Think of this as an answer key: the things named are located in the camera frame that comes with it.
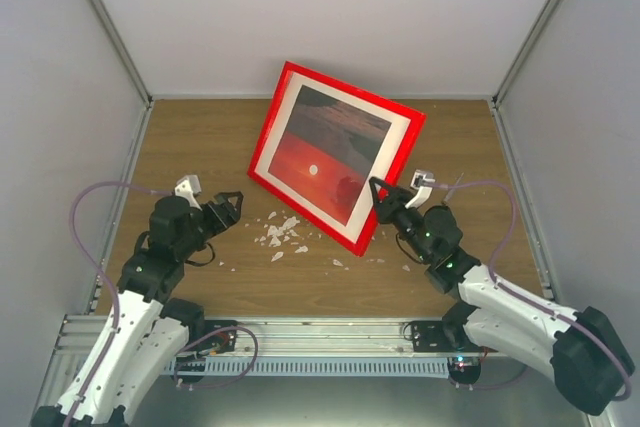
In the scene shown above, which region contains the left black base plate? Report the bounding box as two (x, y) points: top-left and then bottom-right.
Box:
(193, 319), (238, 354)

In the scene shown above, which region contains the red photo frame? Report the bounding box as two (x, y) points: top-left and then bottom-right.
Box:
(247, 61), (427, 256)

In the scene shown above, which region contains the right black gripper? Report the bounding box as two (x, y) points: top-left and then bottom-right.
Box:
(369, 178), (432, 264)

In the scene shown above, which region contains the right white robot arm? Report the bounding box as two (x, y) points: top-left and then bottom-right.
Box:
(368, 173), (635, 416)

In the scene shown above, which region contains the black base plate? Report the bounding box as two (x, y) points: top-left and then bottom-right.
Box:
(401, 320), (483, 354)
(193, 319), (238, 354)

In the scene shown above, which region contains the white shard pile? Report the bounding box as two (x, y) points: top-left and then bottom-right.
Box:
(253, 210), (310, 263)

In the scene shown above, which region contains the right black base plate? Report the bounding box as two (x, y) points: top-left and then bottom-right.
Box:
(401, 320), (483, 354)

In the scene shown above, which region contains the aluminium corner post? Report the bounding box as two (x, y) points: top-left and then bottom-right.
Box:
(491, 0), (563, 108)
(87, 0), (153, 109)

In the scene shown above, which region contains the grey slotted cable duct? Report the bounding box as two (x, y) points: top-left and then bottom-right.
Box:
(178, 356), (449, 379)

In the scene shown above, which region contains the right aluminium corner post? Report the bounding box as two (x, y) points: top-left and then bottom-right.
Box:
(491, 0), (563, 108)

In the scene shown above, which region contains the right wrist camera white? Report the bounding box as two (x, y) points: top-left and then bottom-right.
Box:
(405, 169), (435, 209)

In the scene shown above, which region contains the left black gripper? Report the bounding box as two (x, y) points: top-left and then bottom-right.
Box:
(177, 191), (243, 259)

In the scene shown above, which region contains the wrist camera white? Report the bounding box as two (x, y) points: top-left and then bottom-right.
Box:
(173, 174), (202, 210)
(405, 169), (435, 209)

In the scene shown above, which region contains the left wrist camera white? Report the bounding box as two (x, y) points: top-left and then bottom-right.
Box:
(173, 174), (202, 210)

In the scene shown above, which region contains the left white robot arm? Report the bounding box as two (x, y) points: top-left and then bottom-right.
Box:
(31, 179), (244, 426)

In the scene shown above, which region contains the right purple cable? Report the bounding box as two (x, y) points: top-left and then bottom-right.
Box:
(429, 180), (632, 401)

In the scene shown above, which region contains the aluminium front rail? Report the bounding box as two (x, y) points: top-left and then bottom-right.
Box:
(53, 314), (595, 359)

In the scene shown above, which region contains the left aluminium corner post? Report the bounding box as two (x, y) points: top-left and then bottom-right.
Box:
(87, 0), (153, 109)

